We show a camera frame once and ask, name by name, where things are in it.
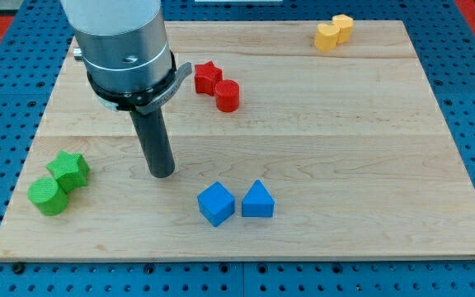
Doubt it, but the red star block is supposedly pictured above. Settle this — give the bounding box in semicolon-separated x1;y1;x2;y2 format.
194;61;223;96

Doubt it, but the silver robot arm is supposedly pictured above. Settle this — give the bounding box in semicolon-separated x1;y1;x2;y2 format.
61;0;192;178

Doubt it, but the red cylinder block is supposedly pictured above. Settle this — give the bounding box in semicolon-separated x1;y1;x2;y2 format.
214;79;240;112

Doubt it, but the yellow heart block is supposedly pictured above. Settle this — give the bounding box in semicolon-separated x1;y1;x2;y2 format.
314;23;340;52

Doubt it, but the blue cube block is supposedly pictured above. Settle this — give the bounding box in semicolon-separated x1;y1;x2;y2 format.
197;181;235;227

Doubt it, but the yellow hexagon block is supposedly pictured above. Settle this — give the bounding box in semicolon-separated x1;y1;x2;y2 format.
332;14;354;44

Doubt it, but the green cylinder block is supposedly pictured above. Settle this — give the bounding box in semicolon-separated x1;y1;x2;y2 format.
27;177;68;216

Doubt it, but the green star block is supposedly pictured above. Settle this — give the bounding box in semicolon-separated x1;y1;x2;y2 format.
45;150;90;193

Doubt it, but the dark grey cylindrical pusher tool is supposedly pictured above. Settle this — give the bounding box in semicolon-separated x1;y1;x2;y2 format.
130;109;175;178

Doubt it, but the wooden board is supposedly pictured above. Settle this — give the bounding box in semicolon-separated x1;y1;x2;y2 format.
0;21;475;262

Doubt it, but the blue triangular prism block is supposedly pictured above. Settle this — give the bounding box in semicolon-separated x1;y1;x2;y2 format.
242;180;275;217

